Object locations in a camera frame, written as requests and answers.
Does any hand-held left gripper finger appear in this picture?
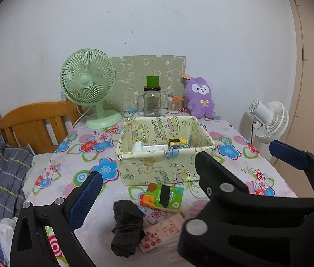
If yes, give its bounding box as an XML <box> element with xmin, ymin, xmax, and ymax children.
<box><xmin>10</xmin><ymin>171</ymin><xmax>103</xmax><ymax>267</ymax></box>

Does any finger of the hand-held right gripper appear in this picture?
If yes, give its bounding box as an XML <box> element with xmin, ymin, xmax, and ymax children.
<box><xmin>178</xmin><ymin>152</ymin><xmax>314</xmax><ymax>267</ymax></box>
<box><xmin>269</xmin><ymin>140</ymin><xmax>314</xmax><ymax>198</ymax></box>

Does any black plastic bag roll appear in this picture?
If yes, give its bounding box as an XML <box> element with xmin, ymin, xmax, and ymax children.
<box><xmin>111</xmin><ymin>200</ymin><xmax>145</xmax><ymax>258</ymax></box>

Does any yellow cartoon tissue pack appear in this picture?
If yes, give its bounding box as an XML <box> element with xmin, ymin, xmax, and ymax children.
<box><xmin>169</xmin><ymin>138</ymin><xmax>192</xmax><ymax>148</ymax></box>

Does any green orange tissue pack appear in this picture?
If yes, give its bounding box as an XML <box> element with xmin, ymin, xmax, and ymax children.
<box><xmin>140</xmin><ymin>183</ymin><xmax>184</xmax><ymax>214</ymax></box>

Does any cartoon printed fabric storage box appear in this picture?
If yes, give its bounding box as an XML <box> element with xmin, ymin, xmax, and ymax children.
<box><xmin>116</xmin><ymin>115</ymin><xmax>217</xmax><ymax>187</ymax></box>

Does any pink tissue pack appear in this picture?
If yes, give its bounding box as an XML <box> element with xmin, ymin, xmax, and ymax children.
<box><xmin>140</xmin><ymin>214</ymin><xmax>186</xmax><ymax>253</ymax></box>

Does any white standing fan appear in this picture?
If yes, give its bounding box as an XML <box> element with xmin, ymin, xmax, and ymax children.
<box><xmin>248</xmin><ymin>99</ymin><xmax>289</xmax><ymax>145</ymax></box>

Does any purple plush bunny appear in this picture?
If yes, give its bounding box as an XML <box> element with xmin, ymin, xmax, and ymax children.
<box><xmin>182</xmin><ymin>73</ymin><xmax>216</xmax><ymax>119</ymax></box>

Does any beige door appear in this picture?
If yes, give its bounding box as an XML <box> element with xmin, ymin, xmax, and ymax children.
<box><xmin>283</xmin><ymin>0</ymin><xmax>314</xmax><ymax>170</ymax></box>

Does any grey plaid pillow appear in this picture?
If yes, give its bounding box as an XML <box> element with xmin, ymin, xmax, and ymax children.
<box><xmin>0</xmin><ymin>135</ymin><xmax>33</xmax><ymax>220</ymax></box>

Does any clear swab container orange lid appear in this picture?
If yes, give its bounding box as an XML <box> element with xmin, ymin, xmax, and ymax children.
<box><xmin>167</xmin><ymin>95</ymin><xmax>184</xmax><ymax>114</ymax></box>

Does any wooden bed headboard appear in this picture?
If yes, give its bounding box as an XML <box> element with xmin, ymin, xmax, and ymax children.
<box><xmin>0</xmin><ymin>100</ymin><xmax>83</xmax><ymax>154</ymax></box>

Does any glass jar mug green lid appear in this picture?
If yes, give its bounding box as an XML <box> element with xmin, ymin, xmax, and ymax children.
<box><xmin>137</xmin><ymin>76</ymin><xmax>163</xmax><ymax>117</ymax></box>

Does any green desk fan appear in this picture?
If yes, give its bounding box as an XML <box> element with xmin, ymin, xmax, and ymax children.
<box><xmin>60</xmin><ymin>49</ymin><xmax>122</xmax><ymax>129</ymax></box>

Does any green cartoon printed board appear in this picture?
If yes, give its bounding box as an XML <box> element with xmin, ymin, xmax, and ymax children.
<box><xmin>111</xmin><ymin>55</ymin><xmax>186</xmax><ymax>112</ymax></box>

